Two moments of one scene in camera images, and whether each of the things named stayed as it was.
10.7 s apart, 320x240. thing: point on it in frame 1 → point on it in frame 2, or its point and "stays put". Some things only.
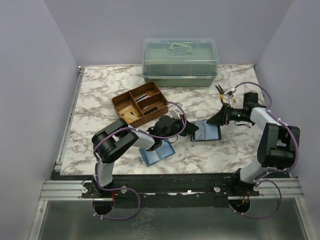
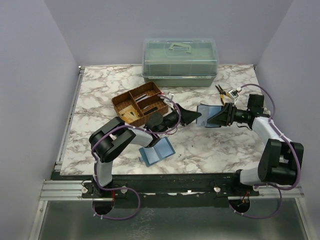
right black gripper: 221,116 stays put
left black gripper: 189,129 → 187,116
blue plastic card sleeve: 165,150 stays put
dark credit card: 150,111 stays put
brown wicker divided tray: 143,103 stays put
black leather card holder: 206,131 → 207,112
